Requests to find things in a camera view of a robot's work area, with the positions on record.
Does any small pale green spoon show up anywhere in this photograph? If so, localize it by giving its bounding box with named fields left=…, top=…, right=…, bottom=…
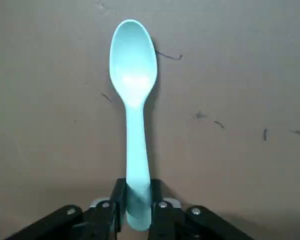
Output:
left=109, top=18, right=159, bottom=231

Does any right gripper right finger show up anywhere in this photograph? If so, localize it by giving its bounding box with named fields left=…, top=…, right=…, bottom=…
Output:
left=148, top=179, right=256, bottom=240

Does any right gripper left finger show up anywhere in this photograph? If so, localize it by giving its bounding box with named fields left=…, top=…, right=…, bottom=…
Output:
left=4, top=178, right=128, bottom=240

